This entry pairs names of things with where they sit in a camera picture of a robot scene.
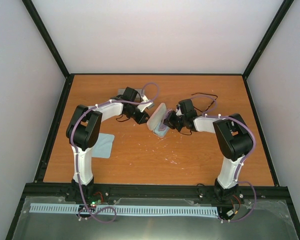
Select pink glasses case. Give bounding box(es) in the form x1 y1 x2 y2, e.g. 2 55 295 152
146 102 169 136

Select blue cleaning cloth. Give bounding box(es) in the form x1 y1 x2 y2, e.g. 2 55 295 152
155 129 169 138
91 133 115 159

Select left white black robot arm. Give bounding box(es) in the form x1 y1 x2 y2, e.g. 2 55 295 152
66 87 154 202

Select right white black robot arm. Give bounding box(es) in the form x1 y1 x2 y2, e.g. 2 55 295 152
162 98 256 202

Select grey glasses case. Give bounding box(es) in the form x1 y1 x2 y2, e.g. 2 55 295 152
118 87 141 102

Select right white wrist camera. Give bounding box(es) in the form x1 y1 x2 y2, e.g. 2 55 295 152
175 104 183 116

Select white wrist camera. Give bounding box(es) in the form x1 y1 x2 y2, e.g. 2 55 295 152
175 104 183 116
137 94 154 112

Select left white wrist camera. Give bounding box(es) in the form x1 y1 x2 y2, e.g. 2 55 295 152
137 94 154 112

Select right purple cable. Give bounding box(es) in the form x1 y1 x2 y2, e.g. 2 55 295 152
194 94 258 224

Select purple cable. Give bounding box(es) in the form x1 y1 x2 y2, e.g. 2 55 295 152
71 83 161 223
194 94 258 224

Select black frame glasses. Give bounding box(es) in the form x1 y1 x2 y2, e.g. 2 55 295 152
190 92 218 113

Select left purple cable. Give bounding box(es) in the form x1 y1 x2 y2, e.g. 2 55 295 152
71 83 161 223

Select blue slotted cable duct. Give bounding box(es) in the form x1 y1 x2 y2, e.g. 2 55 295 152
29 203 219 218

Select black cage frame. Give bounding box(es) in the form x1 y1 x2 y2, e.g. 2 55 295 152
6 0 293 240

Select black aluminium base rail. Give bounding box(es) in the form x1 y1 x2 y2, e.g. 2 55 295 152
22 182 290 204

